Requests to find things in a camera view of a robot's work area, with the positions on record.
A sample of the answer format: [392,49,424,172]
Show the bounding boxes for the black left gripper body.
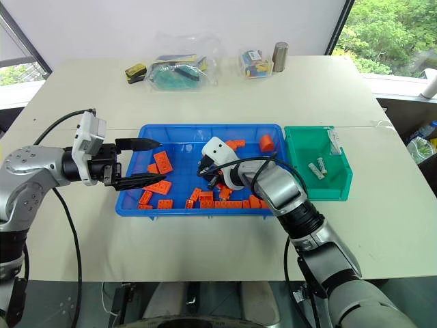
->
[87,143,123,188]

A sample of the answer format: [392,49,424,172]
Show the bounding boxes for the clear box of coloured pieces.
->
[238,49,274,81]

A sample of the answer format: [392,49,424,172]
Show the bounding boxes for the white paper roll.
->
[421,68,437,100]

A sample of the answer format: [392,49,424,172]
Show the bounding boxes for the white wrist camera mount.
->
[201,136,246,191]
[72,110,109,187]

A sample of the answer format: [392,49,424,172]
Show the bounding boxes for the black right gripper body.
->
[199,155,225,184]

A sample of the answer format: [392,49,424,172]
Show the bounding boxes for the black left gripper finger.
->
[113,173,169,192]
[115,137,163,153]

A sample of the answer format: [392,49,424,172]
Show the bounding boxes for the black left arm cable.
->
[51,187,84,328]
[33,108,98,146]

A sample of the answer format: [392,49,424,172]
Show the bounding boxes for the green plastic bin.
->
[283,124,354,202]

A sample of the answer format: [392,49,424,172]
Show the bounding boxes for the thin white cable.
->
[101,281,117,316]

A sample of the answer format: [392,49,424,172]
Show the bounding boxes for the yellow and black object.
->
[124,62,148,85]

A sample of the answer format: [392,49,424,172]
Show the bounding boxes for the long orange building brick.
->
[213,200,244,210]

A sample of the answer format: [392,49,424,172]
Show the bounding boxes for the plastic bottle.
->
[406,119,437,165]

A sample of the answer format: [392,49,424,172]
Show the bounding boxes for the clear plastic bag with items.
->
[143,31,220,94]

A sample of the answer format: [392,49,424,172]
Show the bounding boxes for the blue plastic bin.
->
[115,123,288,218]

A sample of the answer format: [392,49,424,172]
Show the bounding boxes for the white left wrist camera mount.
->
[72,110,109,187]

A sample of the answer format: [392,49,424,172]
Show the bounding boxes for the grey metal cylinder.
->
[271,41,289,74]

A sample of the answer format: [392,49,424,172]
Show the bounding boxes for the orange cylinder block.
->
[259,134,276,152]

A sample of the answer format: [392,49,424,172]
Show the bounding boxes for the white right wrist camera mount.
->
[201,136,246,191]

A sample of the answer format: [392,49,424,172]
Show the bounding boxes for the large orange building brick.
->
[153,150,174,174]

